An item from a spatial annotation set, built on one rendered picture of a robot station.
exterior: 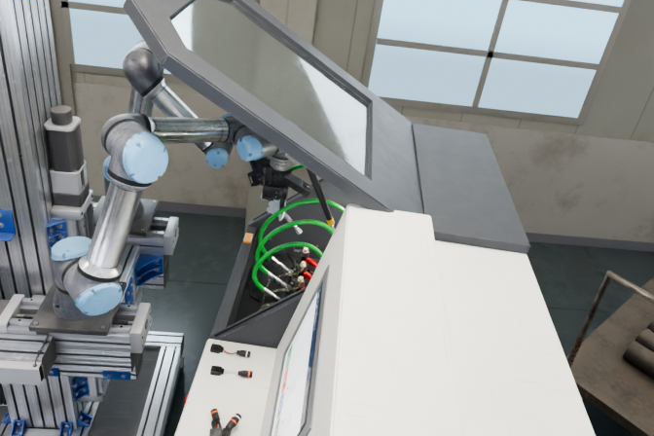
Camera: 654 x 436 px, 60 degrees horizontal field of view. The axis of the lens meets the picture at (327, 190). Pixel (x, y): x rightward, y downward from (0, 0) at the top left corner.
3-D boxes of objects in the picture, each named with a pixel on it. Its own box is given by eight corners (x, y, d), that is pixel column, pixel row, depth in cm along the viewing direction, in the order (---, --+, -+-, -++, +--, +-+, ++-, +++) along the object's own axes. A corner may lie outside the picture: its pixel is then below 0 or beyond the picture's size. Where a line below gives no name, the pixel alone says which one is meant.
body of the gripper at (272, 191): (265, 189, 194) (268, 159, 187) (290, 193, 194) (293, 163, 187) (261, 200, 187) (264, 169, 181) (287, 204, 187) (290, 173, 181)
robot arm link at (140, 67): (127, 51, 177) (236, 160, 196) (139, 41, 187) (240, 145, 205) (104, 73, 181) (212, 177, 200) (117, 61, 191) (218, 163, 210)
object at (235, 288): (245, 256, 242) (247, 226, 234) (255, 257, 242) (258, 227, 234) (209, 368, 189) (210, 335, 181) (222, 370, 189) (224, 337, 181)
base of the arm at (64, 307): (45, 318, 166) (41, 293, 161) (63, 284, 179) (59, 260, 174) (97, 321, 168) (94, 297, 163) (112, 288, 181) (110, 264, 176)
